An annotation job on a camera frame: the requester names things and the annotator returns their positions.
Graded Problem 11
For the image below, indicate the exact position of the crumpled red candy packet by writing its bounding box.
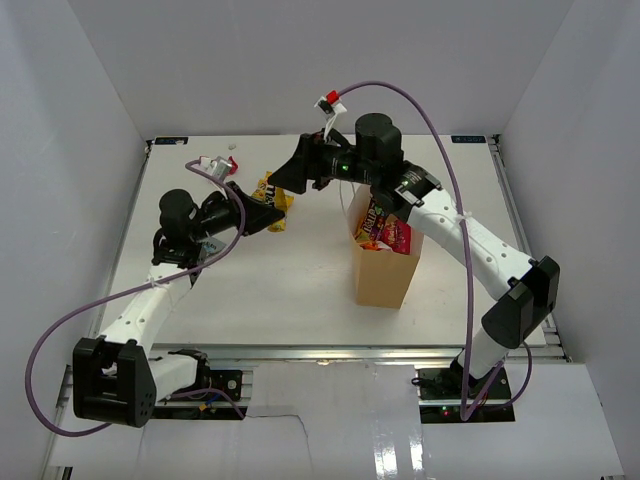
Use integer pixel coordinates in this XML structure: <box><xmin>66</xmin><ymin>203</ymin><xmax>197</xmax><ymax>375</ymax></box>
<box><xmin>228</xmin><ymin>156</ymin><xmax>239</xmax><ymax>175</ymax></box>

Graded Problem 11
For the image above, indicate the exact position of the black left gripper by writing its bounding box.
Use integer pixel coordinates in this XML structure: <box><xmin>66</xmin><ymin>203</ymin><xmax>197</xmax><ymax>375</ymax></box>
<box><xmin>189</xmin><ymin>181</ymin><xmax>285</xmax><ymax>243</ymax></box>

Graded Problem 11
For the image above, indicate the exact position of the yellow M&M's packet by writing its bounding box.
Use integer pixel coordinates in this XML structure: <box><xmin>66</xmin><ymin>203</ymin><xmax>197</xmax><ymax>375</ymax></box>
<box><xmin>251</xmin><ymin>171</ymin><xmax>294</xmax><ymax>233</ymax></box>

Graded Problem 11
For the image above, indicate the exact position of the purple M&M's packet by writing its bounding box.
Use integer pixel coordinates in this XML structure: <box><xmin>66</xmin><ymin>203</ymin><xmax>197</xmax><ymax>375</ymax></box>
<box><xmin>354</xmin><ymin>197</ymin><xmax>388</xmax><ymax>243</ymax></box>

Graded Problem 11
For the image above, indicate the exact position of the grey Himalaya candy packet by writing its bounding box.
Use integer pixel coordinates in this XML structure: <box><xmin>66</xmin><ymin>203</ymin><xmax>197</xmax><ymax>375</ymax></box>
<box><xmin>201</xmin><ymin>237</ymin><xmax>226</xmax><ymax>258</ymax></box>

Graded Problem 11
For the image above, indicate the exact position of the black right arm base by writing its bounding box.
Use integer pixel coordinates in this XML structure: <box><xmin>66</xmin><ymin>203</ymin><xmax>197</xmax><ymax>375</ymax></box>
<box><xmin>411</xmin><ymin>367</ymin><xmax>512</xmax><ymax>404</ymax></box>

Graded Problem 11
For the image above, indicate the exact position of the aluminium front rail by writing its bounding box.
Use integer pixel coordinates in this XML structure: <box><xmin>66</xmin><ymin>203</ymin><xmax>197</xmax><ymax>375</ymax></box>
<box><xmin>152</xmin><ymin>344</ymin><xmax>461</xmax><ymax>361</ymax></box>

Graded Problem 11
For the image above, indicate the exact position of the brown paper bag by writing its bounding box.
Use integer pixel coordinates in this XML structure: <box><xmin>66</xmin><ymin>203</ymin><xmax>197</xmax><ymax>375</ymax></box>
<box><xmin>343</xmin><ymin>186</ymin><xmax>424</xmax><ymax>309</ymax></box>

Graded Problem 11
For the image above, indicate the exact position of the dark label left table corner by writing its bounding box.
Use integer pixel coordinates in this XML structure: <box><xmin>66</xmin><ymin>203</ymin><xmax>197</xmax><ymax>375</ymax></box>
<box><xmin>153</xmin><ymin>136</ymin><xmax>189</xmax><ymax>146</ymax></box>

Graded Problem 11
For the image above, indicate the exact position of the red Himalaya candy packet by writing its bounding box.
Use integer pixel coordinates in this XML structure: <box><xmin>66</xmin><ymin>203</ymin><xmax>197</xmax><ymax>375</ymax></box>
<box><xmin>386</xmin><ymin>220</ymin><xmax>411</xmax><ymax>255</ymax></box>

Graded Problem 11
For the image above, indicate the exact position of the orange Skittles snack bag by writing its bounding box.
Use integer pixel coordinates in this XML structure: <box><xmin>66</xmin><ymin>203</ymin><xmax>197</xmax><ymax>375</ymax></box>
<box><xmin>356</xmin><ymin>240</ymin><xmax>393</xmax><ymax>252</ymax></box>

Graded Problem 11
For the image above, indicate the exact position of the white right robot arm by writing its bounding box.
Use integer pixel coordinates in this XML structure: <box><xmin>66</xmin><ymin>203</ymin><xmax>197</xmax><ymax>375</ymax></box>
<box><xmin>269</xmin><ymin>113</ymin><xmax>560</xmax><ymax>399</ymax></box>

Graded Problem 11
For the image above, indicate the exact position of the dark label table corner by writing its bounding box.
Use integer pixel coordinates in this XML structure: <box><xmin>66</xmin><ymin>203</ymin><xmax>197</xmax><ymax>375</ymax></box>
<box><xmin>153</xmin><ymin>136</ymin><xmax>189</xmax><ymax>146</ymax></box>
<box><xmin>451</xmin><ymin>135</ymin><xmax>486</xmax><ymax>144</ymax></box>

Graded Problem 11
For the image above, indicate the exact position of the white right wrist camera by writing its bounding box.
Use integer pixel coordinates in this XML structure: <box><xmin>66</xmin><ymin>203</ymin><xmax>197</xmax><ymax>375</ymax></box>
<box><xmin>314</xmin><ymin>90</ymin><xmax>347</xmax><ymax>142</ymax></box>

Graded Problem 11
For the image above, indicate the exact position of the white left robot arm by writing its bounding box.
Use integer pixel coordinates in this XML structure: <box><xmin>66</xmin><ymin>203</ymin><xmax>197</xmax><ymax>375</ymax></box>
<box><xmin>72</xmin><ymin>182</ymin><xmax>285</xmax><ymax>428</ymax></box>

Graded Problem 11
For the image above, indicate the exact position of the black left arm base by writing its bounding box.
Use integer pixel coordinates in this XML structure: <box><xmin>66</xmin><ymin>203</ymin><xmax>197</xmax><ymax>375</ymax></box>
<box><xmin>156</xmin><ymin>369</ymin><xmax>244</xmax><ymax>411</ymax></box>

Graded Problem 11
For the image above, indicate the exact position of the dark label right table corner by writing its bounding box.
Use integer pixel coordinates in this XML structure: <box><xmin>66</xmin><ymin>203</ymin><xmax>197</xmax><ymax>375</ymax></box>
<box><xmin>451</xmin><ymin>135</ymin><xmax>486</xmax><ymax>144</ymax></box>

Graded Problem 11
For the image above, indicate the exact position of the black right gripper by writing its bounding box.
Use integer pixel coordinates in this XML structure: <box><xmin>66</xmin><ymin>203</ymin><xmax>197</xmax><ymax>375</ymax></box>
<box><xmin>269</xmin><ymin>127</ymin><xmax>380</xmax><ymax>194</ymax></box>

